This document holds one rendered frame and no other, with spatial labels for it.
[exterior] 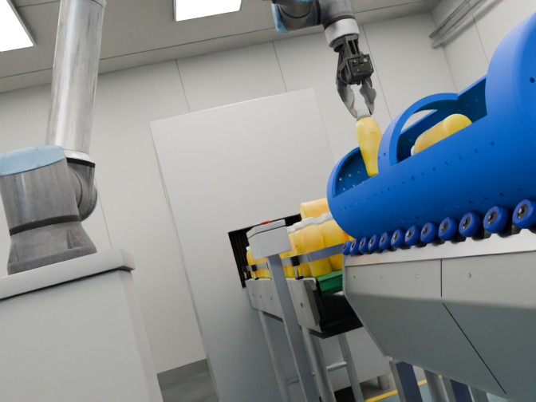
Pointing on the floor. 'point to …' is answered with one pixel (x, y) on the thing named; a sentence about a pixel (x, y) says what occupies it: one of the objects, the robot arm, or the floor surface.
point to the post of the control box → (292, 329)
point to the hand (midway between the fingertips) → (361, 112)
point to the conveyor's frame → (307, 313)
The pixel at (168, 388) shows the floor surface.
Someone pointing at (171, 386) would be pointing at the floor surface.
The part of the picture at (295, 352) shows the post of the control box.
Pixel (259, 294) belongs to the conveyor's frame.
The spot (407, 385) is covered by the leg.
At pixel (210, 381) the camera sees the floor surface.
